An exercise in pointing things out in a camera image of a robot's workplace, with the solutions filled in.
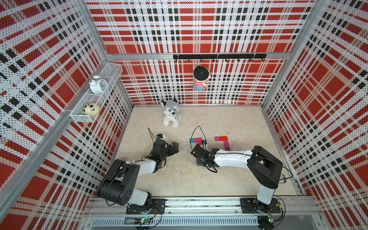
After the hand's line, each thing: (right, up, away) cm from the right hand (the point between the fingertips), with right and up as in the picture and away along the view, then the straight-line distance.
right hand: (203, 158), depth 91 cm
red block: (+14, +12, +9) cm, 20 cm away
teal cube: (-8, +11, +8) cm, 16 cm away
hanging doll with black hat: (-2, +54, +1) cm, 54 cm away
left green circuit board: (-32, -25, -22) cm, 46 cm away
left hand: (-19, +8, +4) cm, 21 cm away
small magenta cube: (+10, +11, +10) cm, 19 cm away
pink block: (+17, +8, +8) cm, 20 cm away
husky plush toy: (-21, +29, +5) cm, 37 cm away
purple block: (+17, +5, +5) cm, 18 cm away
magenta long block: (-4, +11, +8) cm, 14 cm away
